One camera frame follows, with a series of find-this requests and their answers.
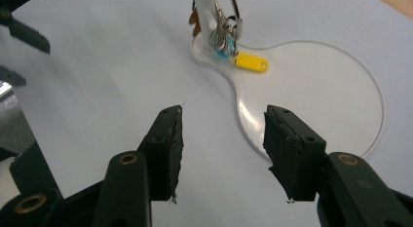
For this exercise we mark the key bunch with yellow tag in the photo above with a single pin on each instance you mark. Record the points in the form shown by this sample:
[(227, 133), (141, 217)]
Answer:
[(227, 42)]

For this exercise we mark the wooden table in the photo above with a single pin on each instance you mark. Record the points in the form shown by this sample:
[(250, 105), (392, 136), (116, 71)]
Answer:
[(397, 3)]

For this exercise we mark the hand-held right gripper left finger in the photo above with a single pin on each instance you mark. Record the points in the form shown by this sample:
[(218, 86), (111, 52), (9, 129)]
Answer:
[(165, 155)]

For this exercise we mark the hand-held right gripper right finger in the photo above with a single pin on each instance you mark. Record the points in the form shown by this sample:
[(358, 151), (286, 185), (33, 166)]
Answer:
[(292, 155)]

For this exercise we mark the white key holder stand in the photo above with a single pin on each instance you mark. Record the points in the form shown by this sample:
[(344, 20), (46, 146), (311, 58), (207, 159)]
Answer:
[(308, 100)]

